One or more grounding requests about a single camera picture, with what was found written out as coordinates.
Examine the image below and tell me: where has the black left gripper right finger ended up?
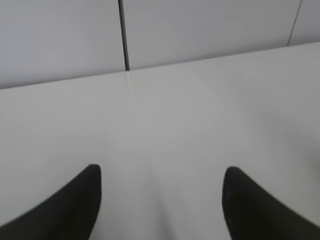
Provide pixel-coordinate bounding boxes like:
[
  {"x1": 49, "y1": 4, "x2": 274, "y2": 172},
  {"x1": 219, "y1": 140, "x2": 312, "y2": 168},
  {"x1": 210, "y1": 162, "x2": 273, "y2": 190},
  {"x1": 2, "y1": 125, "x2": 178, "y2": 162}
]
[{"x1": 222, "y1": 166, "x2": 320, "y2": 240}]

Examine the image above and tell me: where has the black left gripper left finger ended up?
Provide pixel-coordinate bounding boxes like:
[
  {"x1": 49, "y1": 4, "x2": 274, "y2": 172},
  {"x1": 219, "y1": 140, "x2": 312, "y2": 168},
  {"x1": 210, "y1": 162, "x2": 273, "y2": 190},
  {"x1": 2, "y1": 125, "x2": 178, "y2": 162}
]
[{"x1": 0, "y1": 164, "x2": 101, "y2": 240}]

